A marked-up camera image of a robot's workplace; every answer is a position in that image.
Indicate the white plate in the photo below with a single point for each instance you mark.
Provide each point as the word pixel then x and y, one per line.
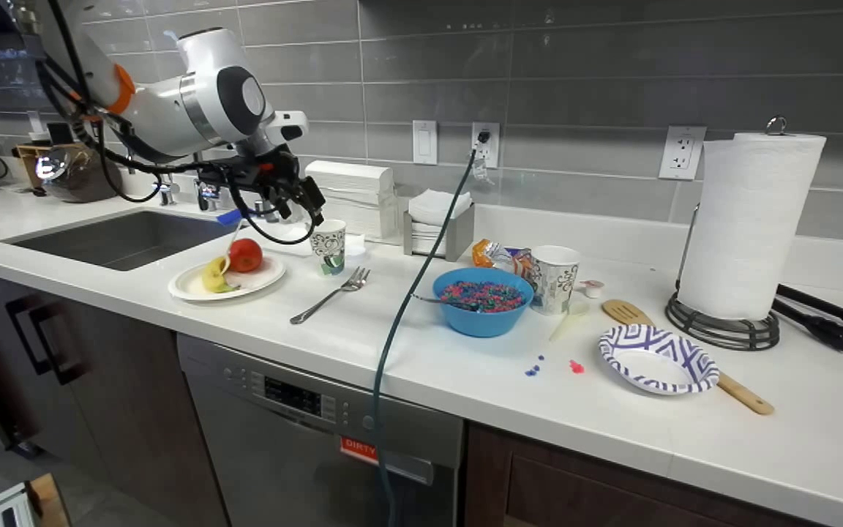
pixel 255 281

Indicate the kitchen sink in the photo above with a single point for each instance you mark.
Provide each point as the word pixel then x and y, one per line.
pixel 119 239

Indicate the printed paper cup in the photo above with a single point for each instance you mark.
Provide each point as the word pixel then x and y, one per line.
pixel 328 247

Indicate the yellow banana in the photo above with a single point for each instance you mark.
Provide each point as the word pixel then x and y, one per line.
pixel 214 275

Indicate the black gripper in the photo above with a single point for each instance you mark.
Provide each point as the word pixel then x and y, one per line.
pixel 269 170

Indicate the clear folded towel dispenser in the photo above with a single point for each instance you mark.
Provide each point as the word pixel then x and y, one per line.
pixel 353 192

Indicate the metal fork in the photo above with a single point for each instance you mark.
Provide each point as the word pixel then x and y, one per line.
pixel 331 296

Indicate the stainless steel dishwasher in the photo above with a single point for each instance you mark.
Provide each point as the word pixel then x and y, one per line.
pixel 315 429

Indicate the grey napkin holder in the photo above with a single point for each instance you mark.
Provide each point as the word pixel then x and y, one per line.
pixel 438 225

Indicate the brown basket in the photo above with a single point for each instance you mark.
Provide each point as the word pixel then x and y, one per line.
pixel 70 167

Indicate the blue sponge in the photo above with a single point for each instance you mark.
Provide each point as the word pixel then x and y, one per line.
pixel 229 218

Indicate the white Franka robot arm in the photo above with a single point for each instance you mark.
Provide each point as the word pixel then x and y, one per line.
pixel 188 97

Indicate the blue patterned paper plate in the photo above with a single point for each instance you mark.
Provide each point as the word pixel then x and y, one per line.
pixel 657 357

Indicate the dark wooden base cabinet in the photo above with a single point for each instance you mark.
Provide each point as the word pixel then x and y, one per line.
pixel 101 389
pixel 587 485

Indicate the white wall outlet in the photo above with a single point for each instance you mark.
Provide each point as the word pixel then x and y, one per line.
pixel 425 141
pixel 486 152
pixel 684 151

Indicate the blue bowl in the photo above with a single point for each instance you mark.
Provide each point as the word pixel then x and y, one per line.
pixel 485 318

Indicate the white printed mug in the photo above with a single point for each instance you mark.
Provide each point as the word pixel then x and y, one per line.
pixel 555 280

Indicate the small blue plastic piece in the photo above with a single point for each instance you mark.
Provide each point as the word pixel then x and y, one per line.
pixel 534 370

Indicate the white paper towel roll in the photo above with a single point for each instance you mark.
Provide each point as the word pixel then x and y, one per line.
pixel 747 224

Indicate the wooden spatula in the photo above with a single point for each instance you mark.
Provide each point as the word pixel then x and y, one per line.
pixel 744 395

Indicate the small red plastic piece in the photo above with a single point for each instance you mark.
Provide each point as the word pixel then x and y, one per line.
pixel 575 367

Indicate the black tongs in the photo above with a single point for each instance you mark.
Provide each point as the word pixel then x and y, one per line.
pixel 831 321

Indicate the red apple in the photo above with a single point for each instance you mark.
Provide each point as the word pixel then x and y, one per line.
pixel 245 255

